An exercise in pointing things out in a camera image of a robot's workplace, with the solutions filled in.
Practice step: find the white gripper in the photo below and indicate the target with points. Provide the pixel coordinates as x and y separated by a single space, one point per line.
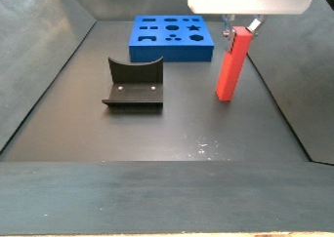
246 7

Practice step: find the red rectangular block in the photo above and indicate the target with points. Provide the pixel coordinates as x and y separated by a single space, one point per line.
233 64

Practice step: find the blue foam shape board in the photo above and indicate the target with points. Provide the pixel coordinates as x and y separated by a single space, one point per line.
178 38

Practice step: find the black curved holder stand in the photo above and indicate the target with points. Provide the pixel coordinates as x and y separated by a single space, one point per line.
137 83

